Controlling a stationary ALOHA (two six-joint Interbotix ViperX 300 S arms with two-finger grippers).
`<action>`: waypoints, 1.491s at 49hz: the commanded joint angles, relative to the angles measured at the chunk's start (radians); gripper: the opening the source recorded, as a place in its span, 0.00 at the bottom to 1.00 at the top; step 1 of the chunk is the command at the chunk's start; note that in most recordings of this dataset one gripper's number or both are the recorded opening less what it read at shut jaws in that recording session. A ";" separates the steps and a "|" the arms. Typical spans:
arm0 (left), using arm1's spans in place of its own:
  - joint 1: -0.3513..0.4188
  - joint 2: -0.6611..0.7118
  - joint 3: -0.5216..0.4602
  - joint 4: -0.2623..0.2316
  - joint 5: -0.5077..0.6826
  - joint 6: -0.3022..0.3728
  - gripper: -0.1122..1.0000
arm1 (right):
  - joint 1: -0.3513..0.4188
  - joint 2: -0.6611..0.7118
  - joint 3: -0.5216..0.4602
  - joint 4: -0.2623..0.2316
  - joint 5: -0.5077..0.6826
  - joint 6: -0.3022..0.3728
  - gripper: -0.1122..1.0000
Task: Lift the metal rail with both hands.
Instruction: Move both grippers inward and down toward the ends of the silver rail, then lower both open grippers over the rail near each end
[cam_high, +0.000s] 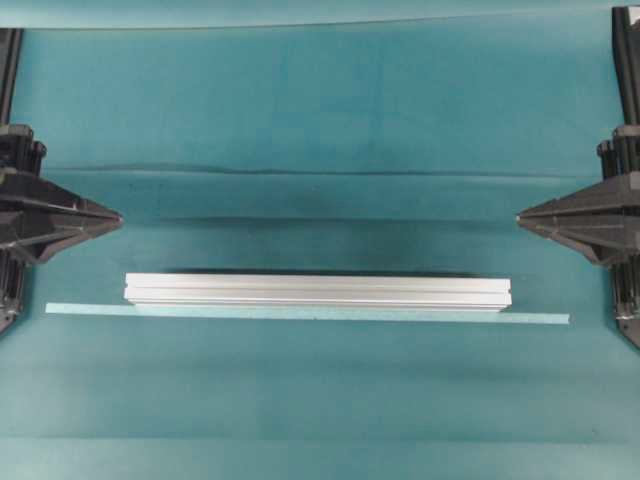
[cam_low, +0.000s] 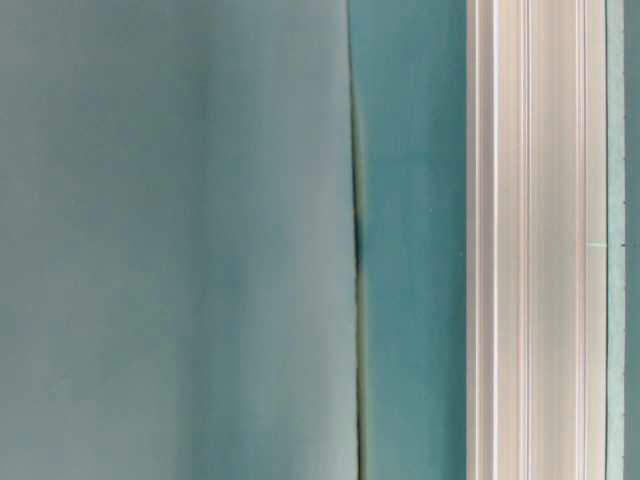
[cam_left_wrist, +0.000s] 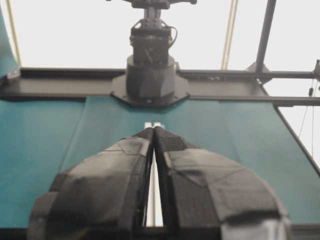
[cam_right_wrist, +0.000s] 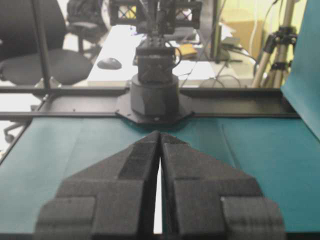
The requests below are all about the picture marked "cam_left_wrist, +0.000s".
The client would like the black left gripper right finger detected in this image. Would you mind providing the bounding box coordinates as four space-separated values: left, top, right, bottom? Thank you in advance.
153 126 292 240

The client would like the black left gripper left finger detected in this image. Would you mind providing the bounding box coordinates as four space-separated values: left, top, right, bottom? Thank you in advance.
27 127 153 240

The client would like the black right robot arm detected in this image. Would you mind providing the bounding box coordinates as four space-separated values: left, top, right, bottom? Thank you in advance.
111 0 189 101

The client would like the teal cloth mat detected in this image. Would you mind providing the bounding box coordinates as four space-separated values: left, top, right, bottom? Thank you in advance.
0 1 320 228

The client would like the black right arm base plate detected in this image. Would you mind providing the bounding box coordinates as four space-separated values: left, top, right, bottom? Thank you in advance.
111 75 190 108

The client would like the black aluminium frame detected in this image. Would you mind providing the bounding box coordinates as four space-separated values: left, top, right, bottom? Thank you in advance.
0 0 320 176

